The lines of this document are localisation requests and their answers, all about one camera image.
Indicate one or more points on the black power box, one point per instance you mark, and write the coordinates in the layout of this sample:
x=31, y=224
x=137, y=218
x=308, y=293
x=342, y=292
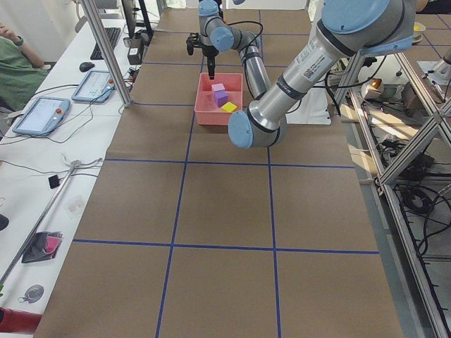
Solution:
x=135, y=51

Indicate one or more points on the black computer mouse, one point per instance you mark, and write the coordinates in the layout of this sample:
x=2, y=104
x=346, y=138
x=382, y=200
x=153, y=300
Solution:
x=85, y=66

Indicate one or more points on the black pink pouch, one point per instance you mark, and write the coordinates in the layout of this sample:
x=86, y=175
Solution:
x=43, y=247

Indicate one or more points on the yellow foam block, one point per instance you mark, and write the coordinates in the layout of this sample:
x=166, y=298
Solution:
x=229, y=107

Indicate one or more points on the pink plastic bin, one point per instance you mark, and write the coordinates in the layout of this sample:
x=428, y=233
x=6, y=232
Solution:
x=206, y=110

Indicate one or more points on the near teach pendant tablet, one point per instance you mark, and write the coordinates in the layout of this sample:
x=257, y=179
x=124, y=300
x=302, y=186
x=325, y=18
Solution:
x=42, y=117

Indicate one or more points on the teach pendant tablet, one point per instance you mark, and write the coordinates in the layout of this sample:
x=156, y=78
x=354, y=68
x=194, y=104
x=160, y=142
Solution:
x=96, y=87
x=42, y=117

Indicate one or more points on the far teach pendant tablet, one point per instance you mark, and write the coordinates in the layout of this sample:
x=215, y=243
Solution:
x=96, y=87

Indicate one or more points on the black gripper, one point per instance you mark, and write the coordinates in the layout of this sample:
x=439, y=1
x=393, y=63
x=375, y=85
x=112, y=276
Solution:
x=210, y=51

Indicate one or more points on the small black square pad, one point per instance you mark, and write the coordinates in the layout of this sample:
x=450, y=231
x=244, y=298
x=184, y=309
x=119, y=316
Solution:
x=54, y=181

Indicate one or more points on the round metal disc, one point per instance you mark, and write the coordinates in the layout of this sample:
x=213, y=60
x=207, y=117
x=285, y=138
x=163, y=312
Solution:
x=32, y=295

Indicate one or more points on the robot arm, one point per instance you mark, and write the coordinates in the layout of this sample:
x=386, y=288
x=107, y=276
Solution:
x=345, y=28

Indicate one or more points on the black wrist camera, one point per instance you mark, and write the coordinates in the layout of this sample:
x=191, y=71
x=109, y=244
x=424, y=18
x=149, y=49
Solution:
x=193, y=42

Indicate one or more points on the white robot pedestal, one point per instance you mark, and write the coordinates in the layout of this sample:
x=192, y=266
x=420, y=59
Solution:
x=313, y=112

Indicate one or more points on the light pink foam block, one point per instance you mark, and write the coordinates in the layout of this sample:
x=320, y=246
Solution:
x=217, y=87

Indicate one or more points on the aluminium frame post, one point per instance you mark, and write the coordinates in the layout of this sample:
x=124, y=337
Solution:
x=100, y=36

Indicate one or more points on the purple foam block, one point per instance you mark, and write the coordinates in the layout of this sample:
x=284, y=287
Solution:
x=221, y=97

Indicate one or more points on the person in green shirt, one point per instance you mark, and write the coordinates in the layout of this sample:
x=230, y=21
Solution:
x=22, y=70

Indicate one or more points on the metal rod on desk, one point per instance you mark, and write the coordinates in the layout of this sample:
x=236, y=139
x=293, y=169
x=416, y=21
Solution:
x=73, y=166

